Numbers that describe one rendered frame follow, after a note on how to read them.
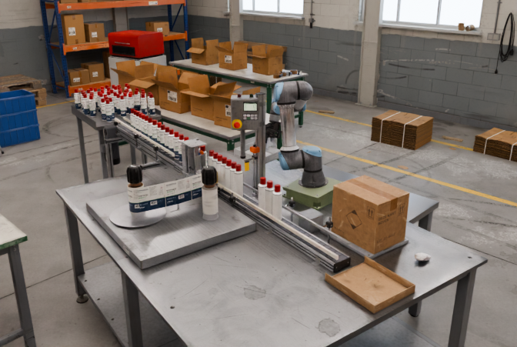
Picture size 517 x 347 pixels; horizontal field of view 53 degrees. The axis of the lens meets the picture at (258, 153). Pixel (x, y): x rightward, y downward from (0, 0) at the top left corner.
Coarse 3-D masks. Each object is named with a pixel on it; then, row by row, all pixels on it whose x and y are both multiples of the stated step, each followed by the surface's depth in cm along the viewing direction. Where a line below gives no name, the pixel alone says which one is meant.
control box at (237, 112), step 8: (232, 96) 301; (248, 96) 301; (232, 104) 296; (240, 104) 296; (232, 112) 298; (240, 112) 298; (248, 112) 298; (256, 112) 298; (232, 120) 300; (240, 120) 300; (248, 120) 300; (256, 120) 300; (232, 128) 301; (240, 128) 301; (248, 128) 301; (256, 128) 301
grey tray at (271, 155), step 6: (246, 144) 367; (252, 144) 372; (234, 150) 360; (240, 150) 364; (246, 150) 369; (270, 150) 362; (276, 150) 358; (246, 156) 352; (270, 156) 348; (276, 156) 352
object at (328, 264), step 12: (180, 168) 361; (228, 204) 313; (240, 204) 302; (252, 216) 293; (276, 228) 275; (300, 228) 274; (288, 240) 269; (312, 252) 253; (324, 264) 247; (336, 264) 242; (348, 264) 247
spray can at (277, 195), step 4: (276, 184) 277; (276, 188) 275; (280, 188) 276; (272, 192) 278; (276, 192) 276; (280, 192) 277; (272, 196) 278; (276, 196) 276; (280, 196) 276; (272, 200) 279; (276, 200) 277; (280, 200) 277; (272, 204) 279; (276, 204) 277; (280, 204) 278; (272, 208) 280; (276, 208) 278; (280, 208) 279; (272, 212) 281; (276, 212) 279; (280, 212) 280; (276, 216) 280; (280, 216) 281
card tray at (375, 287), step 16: (352, 272) 242; (368, 272) 242; (384, 272) 241; (336, 288) 231; (352, 288) 230; (368, 288) 230; (384, 288) 230; (400, 288) 230; (368, 304) 216; (384, 304) 216
